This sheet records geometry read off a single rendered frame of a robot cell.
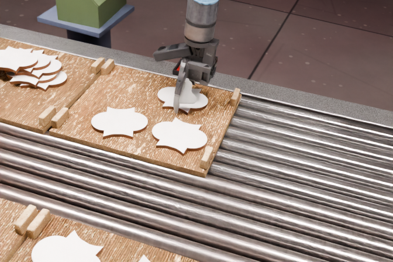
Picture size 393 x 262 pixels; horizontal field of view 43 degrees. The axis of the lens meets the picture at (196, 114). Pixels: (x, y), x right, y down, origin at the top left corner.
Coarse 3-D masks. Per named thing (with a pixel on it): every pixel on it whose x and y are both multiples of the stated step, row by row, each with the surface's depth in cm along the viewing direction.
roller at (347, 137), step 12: (240, 108) 139; (264, 120) 137; (276, 120) 136; (288, 120) 136; (300, 120) 136; (312, 132) 134; (324, 132) 133; (336, 132) 133; (348, 132) 133; (360, 144) 131; (372, 144) 131; (384, 144) 130
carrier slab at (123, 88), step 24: (120, 72) 147; (144, 72) 147; (96, 96) 136; (120, 96) 137; (144, 96) 137; (216, 96) 140; (240, 96) 141; (72, 120) 127; (168, 120) 129; (192, 120) 130; (216, 120) 131; (96, 144) 121; (120, 144) 121; (144, 144) 121; (216, 144) 123; (192, 168) 116
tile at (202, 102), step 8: (168, 88) 139; (192, 88) 140; (160, 96) 136; (168, 96) 136; (200, 96) 137; (168, 104) 133; (184, 104) 134; (192, 104) 134; (200, 104) 134; (184, 112) 132
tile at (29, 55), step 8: (8, 48) 143; (0, 56) 139; (8, 56) 139; (16, 56) 140; (24, 56) 140; (32, 56) 140; (0, 64) 136; (8, 64) 136; (16, 64) 136; (24, 64) 136; (32, 64) 137; (16, 72) 135
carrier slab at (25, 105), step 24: (0, 48) 153; (24, 48) 154; (0, 72) 143; (72, 72) 145; (0, 96) 133; (24, 96) 134; (48, 96) 134; (72, 96) 135; (0, 120) 127; (24, 120) 126
